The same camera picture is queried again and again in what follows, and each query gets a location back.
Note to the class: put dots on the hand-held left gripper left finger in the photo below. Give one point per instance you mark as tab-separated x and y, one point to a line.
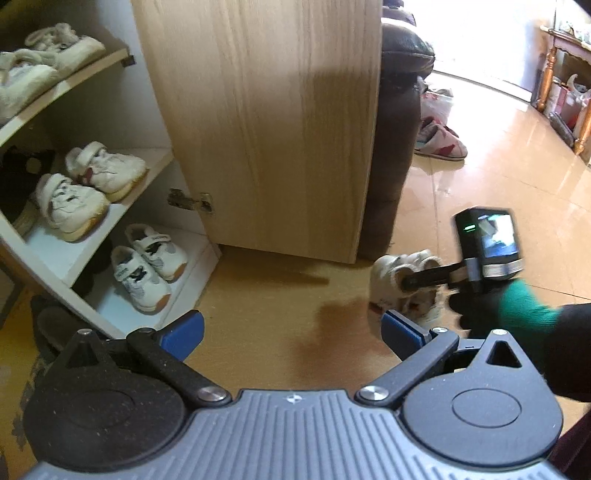
184	334

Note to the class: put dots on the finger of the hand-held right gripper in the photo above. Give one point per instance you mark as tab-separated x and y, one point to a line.
434	277

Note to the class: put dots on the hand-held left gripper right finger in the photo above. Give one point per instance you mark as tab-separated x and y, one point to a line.
401	334

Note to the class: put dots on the cream knit shoe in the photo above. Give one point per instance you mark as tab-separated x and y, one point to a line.
388	277

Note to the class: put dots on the white shoe cabinet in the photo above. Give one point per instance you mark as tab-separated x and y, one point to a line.
152	120

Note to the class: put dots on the person's right forearm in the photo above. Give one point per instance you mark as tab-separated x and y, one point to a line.
572	350

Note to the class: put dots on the person's right hand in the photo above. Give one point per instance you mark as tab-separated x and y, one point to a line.
526	309

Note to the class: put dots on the patterned grey slipper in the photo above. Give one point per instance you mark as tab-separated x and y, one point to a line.
436	130
445	151

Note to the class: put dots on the metal door hinge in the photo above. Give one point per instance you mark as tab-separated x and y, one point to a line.
184	199

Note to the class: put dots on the brown leather sofa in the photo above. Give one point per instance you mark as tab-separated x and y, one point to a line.
392	138

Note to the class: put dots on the white plastic bag red print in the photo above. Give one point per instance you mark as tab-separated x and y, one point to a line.
436	104

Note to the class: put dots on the wooden side table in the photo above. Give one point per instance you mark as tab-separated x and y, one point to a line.
547	83

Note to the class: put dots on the person's dark red clothing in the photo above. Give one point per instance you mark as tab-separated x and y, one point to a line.
577	443

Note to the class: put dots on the black shoe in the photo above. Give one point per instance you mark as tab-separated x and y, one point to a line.
18	184

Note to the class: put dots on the wooden cabinet door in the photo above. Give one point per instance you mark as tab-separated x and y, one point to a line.
277	115

